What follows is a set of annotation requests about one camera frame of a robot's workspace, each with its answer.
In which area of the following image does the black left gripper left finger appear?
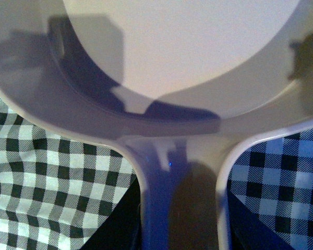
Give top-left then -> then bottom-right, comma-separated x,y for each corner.
82,179 -> 141,250

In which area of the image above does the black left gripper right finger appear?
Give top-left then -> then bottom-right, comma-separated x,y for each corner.
227,191 -> 288,249

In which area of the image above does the beige plastic dustpan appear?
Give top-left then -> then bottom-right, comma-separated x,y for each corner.
0,1 -> 313,249

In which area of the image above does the black white checkered bedsheet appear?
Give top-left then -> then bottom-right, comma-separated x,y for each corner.
0,99 -> 313,249

